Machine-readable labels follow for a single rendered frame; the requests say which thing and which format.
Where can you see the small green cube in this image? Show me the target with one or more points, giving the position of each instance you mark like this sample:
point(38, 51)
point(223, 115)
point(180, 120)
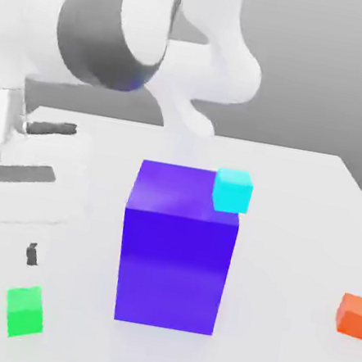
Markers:
point(25, 312)

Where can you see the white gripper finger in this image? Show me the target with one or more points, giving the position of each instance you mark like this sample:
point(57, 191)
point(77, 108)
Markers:
point(32, 254)

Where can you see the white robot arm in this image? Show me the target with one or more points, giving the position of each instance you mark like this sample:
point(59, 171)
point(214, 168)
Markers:
point(202, 71)

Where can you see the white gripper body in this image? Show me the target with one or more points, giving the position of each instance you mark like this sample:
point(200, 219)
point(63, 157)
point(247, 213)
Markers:
point(14, 203)

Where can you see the large purple box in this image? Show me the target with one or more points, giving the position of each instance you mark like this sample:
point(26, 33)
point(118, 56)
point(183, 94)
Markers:
point(173, 266)

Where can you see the small orange cube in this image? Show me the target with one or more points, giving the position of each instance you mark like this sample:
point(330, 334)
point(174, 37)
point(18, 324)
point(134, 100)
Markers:
point(355, 318)

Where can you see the small cyan cube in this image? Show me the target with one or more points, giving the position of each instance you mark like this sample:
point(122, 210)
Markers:
point(232, 191)

